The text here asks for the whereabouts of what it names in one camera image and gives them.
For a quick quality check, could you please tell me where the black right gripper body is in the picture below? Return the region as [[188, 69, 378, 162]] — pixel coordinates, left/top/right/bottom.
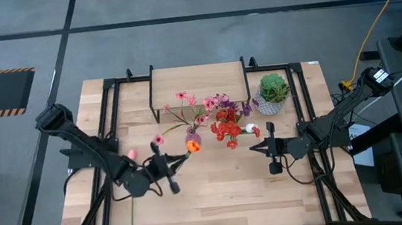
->
[[264, 120, 287, 177]]

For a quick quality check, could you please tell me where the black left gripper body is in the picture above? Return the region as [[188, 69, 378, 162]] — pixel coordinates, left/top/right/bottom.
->
[[143, 139, 182, 198]]

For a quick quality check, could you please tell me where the white artificial tulip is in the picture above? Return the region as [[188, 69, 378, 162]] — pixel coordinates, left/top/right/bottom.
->
[[241, 121, 260, 135]]

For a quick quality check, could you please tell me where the orange artificial tulip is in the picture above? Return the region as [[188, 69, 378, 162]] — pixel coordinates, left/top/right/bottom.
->
[[179, 138, 202, 159]]

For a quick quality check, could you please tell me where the pink ribbed glass vase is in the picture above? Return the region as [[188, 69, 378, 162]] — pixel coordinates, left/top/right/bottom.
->
[[183, 125, 203, 148]]

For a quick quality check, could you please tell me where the red artificial flower bunch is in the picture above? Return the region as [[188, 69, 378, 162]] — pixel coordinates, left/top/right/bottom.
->
[[207, 104, 264, 153]]

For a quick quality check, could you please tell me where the purple artificial flower bunch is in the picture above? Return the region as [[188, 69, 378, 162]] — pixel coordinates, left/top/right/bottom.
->
[[214, 90, 262, 121]]

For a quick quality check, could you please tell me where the wooden shelf with black legs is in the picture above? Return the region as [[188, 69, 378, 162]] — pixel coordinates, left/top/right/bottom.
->
[[144, 54, 254, 125]]

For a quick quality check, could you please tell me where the succulent in triangle-patterned pot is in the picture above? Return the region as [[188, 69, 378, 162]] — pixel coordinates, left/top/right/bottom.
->
[[250, 71, 294, 118]]

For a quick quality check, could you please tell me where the white paper sheet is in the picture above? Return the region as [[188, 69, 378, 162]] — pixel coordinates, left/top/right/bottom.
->
[[348, 122, 377, 169]]

